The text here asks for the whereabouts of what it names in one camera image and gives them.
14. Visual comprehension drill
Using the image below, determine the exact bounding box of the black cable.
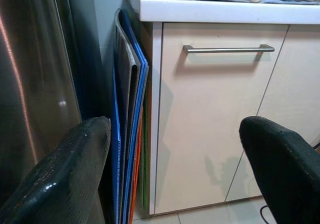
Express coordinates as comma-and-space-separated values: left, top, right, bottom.
259, 203, 270, 224

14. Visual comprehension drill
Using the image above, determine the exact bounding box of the cream kitchen cabinet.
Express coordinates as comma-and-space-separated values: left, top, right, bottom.
139, 21, 320, 216

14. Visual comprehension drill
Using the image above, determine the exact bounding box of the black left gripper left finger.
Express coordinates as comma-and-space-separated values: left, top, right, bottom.
0, 115, 112, 224

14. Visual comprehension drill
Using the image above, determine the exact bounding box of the orange plastic board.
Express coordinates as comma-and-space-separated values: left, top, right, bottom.
129, 113, 144, 224

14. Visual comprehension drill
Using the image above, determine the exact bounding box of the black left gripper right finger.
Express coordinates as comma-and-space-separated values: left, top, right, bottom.
239, 116, 320, 224

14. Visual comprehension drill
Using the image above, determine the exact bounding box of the steel bar cabinet handle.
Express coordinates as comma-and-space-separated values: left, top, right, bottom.
182, 44, 276, 57

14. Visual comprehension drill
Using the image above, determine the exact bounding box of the green plastic board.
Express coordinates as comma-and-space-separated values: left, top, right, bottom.
139, 83, 151, 207

